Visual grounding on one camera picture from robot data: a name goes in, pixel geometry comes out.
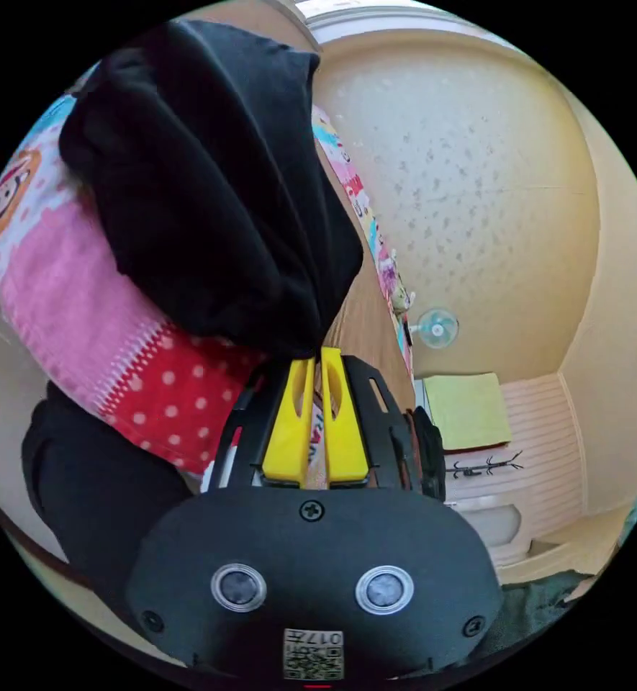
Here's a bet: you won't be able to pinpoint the white slatted cupboard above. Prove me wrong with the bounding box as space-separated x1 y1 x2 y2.
441 372 589 562

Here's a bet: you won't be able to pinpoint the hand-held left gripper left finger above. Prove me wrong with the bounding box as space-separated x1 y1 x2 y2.
261 357 317 483

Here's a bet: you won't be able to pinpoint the black branch-shaped coat hook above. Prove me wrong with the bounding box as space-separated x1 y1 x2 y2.
445 450 525 480

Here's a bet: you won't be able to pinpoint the light blue fan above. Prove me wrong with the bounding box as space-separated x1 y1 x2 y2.
408 306 461 351

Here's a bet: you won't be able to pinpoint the yellow cloth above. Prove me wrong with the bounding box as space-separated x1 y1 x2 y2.
423 371 513 452

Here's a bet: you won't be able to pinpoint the black pants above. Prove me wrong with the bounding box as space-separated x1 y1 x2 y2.
58 20 366 361

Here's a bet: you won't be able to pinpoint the person's body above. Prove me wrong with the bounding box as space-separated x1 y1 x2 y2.
19 381 195 611

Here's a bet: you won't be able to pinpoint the bed with printed pink sheet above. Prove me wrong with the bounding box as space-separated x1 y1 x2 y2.
0 91 423 489

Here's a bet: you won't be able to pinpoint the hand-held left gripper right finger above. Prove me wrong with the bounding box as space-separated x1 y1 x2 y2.
320 346 371 484

